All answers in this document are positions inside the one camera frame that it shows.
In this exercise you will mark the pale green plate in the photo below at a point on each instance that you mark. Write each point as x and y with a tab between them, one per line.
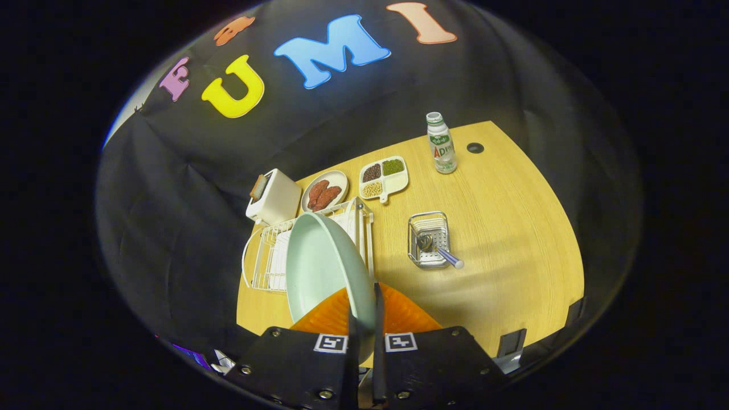
319	267

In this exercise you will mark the white divided dish with beans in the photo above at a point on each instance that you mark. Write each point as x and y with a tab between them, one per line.
396	182

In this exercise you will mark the red meat slice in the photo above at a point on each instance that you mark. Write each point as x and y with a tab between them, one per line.
330	196
317	191

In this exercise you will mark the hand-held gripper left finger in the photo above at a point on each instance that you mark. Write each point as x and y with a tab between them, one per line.
352	370

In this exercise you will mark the white drink bottle green label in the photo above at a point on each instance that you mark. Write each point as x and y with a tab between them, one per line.
441	148

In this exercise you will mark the brown toast slice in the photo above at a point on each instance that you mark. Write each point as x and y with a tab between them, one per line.
259	187

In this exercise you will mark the white toaster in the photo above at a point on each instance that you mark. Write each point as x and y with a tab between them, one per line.
279	199

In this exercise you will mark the white oval plate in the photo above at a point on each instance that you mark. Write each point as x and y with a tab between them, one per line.
337	179

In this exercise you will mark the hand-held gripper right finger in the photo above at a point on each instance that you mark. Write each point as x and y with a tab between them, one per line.
379	370

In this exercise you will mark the black backdrop cloth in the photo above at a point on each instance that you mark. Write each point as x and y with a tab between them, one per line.
171	199

